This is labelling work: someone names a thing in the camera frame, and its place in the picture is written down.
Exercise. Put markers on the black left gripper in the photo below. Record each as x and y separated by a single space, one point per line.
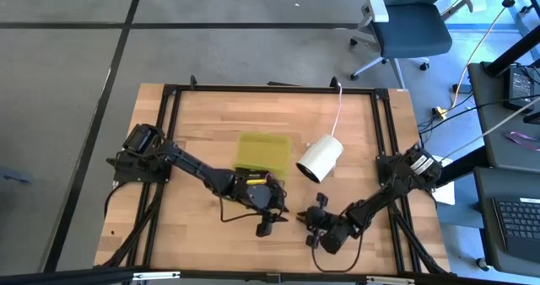
239 190

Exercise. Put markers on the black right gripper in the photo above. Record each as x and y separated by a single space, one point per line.
325 217

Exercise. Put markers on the yellow-green translucent supply box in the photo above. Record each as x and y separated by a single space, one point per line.
263 152

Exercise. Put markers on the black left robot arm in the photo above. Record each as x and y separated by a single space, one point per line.
190 165

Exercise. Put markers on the white cylindrical spot lamp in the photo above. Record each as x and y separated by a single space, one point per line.
320 156

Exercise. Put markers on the white paper sheet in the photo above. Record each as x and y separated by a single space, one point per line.
445 192

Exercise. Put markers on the dark grey side desk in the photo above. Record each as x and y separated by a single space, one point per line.
498 129
485 234

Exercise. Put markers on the black keyboard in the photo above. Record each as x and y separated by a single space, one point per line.
521 230

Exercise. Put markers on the dark blue office chair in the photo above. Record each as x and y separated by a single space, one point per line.
411 30

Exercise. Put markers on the black overhead rig beam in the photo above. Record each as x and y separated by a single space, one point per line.
63 276

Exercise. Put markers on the black power adapter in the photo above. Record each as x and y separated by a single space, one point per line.
520 87

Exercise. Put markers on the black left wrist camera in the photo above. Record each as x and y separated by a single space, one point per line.
258 197

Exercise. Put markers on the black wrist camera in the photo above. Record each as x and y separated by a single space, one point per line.
335 239
258 197

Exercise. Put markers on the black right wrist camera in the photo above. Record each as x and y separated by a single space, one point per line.
335 239

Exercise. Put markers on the black aluminium table frame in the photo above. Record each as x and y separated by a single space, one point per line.
270 89

